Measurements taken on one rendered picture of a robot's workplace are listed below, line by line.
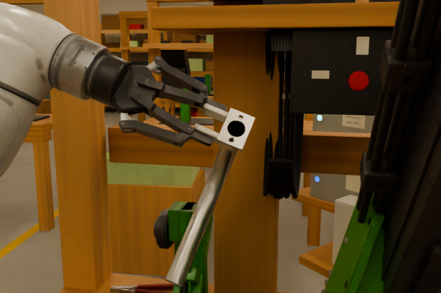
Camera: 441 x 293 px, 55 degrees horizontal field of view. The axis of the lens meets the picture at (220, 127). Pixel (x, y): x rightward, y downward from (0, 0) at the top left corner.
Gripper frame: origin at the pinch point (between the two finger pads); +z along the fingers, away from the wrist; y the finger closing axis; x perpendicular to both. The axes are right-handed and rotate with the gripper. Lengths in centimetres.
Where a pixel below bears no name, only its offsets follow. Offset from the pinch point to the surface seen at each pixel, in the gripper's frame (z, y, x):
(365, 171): 16.9, -4.7, -17.8
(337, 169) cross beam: 26.8, 12.7, 30.1
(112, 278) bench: -12, -29, 58
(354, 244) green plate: 22.4, -9.6, -5.6
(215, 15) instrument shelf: -9.0, 20.1, 3.0
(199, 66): -109, 315, 612
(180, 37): -159, 345, 596
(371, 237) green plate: 22.1, -9.2, -10.8
